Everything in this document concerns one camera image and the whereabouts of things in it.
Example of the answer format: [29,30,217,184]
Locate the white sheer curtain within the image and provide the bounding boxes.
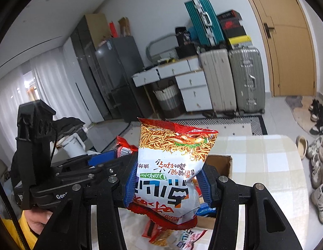
[0,55,81,162]

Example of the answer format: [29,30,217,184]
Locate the black printed bag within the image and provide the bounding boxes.
[175,26,193,47]

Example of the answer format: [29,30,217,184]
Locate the group of sneakers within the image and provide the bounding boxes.
[296,97,323,224]

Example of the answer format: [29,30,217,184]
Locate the black red shoe box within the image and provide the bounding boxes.
[217,10,242,30]

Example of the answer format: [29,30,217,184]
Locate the white jug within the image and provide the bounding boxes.
[57,133,87,159]

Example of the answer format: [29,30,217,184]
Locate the dark door handle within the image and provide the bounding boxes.
[263,22,277,38]

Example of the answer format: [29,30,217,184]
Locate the oval grey framed mirror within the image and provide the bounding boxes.
[146,34,178,63]

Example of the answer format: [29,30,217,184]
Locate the wooden door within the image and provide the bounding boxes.
[237,0,317,97]

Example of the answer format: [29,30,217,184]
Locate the yellow black box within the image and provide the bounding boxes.
[227,35,253,49]

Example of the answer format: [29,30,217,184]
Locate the person's left hand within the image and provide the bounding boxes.
[26,210,54,237]

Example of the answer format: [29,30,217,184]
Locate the black glass cabinet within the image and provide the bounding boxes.
[70,14,120,121]

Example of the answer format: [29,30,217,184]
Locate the red black snack packet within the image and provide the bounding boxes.
[142,219,167,240]

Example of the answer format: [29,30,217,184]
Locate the woven laundry basket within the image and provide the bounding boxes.
[152,81,184,118]

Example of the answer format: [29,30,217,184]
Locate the plain black bag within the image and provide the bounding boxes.
[174,45,201,59]

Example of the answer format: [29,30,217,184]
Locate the plain black shoe box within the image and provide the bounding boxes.
[223,27,247,39]

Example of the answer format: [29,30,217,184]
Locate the noodle snack bag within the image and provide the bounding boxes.
[151,228,213,250]
[127,118,219,226]

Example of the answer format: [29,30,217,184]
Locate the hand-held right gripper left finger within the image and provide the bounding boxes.
[39,154,138,250]

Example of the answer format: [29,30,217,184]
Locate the teal suitcase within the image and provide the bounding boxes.
[184,0,226,47]

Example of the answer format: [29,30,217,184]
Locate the dark grey fridge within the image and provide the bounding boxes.
[95,36,154,121]

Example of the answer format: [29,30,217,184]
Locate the black cloth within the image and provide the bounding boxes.
[53,117,86,139]

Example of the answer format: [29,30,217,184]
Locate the brown paper bag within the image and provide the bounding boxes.
[118,17,132,37]

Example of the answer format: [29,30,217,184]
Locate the person's left forearm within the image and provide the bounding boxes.
[1,210,40,250]

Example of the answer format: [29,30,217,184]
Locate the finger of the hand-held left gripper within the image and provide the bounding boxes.
[50,151,120,172]
[56,159,131,186]

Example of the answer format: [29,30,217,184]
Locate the large plain cardboard box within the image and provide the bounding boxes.
[85,13,111,50]

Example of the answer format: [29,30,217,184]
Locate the blue snack packet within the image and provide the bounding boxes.
[196,195,217,217]

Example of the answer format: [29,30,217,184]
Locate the beige grey floor rug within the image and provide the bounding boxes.
[285,95,320,135]

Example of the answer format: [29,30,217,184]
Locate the white drawer desk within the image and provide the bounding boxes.
[132,56,213,114]

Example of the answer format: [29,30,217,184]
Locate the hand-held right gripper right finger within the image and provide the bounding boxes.
[197,164,304,250]

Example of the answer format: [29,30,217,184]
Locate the beige suitcase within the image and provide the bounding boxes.
[199,48,237,118]

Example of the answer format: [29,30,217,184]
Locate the brown cardboard box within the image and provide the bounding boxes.
[194,155,233,231]

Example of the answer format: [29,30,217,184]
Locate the silver suitcase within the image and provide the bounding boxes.
[228,45,266,115]

